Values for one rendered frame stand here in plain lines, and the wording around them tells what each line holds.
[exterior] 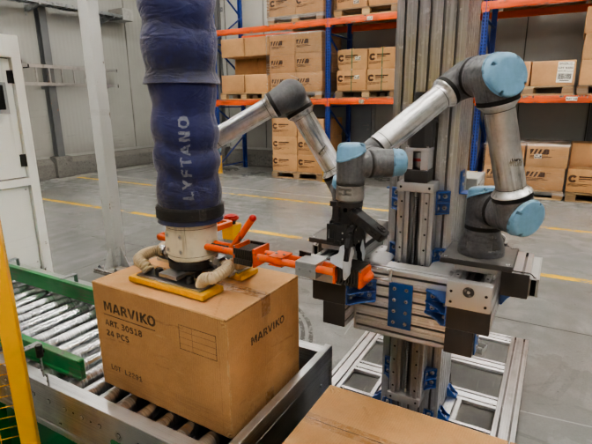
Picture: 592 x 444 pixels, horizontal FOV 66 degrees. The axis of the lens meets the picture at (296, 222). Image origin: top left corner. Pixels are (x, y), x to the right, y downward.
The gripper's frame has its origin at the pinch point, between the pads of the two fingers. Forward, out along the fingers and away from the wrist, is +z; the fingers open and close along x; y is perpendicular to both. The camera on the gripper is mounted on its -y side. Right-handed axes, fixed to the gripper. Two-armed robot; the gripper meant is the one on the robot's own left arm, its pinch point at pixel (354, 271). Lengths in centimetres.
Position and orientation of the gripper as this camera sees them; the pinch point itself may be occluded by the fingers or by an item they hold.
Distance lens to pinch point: 128.9
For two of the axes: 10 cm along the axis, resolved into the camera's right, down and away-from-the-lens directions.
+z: 0.0, 9.7, 2.5
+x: -5.1, 2.1, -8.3
